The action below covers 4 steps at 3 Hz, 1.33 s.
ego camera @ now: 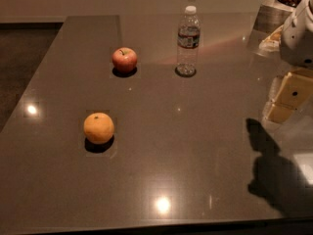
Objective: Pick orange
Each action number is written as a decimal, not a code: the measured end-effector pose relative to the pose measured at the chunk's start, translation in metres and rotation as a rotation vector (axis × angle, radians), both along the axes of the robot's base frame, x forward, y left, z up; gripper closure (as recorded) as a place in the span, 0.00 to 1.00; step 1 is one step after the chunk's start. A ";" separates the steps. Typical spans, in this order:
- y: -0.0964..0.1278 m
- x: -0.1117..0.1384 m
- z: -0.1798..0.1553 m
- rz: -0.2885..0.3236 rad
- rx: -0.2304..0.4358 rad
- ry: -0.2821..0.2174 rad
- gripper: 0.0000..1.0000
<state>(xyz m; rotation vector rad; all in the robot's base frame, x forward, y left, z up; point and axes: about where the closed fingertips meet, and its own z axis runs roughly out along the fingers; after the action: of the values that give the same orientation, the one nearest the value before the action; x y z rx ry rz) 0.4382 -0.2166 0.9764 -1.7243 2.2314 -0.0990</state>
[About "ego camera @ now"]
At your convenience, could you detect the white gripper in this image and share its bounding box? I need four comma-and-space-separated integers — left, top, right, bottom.
263, 0, 313, 123

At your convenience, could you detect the orange fruit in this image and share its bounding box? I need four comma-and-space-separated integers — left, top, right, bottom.
83, 113, 114, 145

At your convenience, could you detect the food package on table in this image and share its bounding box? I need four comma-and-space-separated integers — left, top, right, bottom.
259, 25, 283, 52

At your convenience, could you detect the metal container with dark contents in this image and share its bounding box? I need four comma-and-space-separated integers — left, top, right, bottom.
253, 0, 301, 33

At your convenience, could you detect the clear plastic water bottle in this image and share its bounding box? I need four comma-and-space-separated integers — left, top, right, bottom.
175, 5, 201, 77

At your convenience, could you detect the red apple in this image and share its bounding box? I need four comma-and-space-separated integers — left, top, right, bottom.
112, 47, 138, 73

